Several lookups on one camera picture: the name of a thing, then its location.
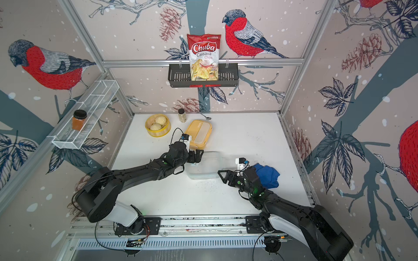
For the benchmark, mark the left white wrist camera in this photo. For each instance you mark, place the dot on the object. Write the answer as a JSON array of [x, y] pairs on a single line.
[[186, 138]]

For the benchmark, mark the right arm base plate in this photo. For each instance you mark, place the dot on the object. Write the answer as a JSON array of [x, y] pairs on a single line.
[[256, 224]]

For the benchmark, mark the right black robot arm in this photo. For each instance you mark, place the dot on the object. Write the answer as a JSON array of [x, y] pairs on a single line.
[[313, 226]]

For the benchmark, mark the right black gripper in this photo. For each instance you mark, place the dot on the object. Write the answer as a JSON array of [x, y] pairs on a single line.
[[228, 175]]

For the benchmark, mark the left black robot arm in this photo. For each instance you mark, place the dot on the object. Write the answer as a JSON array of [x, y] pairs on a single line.
[[98, 198]]

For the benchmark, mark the black wall basket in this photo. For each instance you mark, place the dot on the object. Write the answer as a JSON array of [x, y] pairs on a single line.
[[179, 77]]

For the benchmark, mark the aluminium mounting rail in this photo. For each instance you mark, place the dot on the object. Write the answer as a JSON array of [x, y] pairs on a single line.
[[171, 226]]

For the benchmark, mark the right white bun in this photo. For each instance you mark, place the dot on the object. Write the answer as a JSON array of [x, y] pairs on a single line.
[[161, 120]]

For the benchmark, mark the red cassava chips bag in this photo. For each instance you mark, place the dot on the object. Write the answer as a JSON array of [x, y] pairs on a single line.
[[204, 56]]

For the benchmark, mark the white bun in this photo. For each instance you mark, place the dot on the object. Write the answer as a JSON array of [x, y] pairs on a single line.
[[155, 127], [161, 120]]

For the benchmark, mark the left white bun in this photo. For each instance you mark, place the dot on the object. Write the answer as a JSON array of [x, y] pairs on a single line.
[[155, 127]]

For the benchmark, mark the clear plastic lunch box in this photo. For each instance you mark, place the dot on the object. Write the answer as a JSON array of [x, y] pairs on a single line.
[[211, 162]]

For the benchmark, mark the white wire shelf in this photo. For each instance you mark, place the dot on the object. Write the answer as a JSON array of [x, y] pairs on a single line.
[[100, 96]]

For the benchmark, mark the small spice jar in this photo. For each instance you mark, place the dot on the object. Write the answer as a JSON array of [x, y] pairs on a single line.
[[182, 115]]

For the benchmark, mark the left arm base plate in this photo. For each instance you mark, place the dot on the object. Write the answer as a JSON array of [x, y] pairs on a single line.
[[147, 226]]

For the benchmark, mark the yellow bamboo steamer basket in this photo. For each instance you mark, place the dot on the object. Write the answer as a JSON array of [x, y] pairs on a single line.
[[162, 132]]

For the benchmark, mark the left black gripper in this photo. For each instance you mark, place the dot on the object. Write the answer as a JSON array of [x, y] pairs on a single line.
[[197, 159]]

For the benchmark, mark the yellow lunch box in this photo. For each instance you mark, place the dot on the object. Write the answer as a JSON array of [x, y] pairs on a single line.
[[199, 132]]

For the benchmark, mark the orange jar black lid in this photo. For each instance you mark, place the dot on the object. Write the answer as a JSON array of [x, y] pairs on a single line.
[[78, 120]]

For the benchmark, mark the blue cleaning cloth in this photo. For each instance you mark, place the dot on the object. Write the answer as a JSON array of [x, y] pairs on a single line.
[[268, 176]]

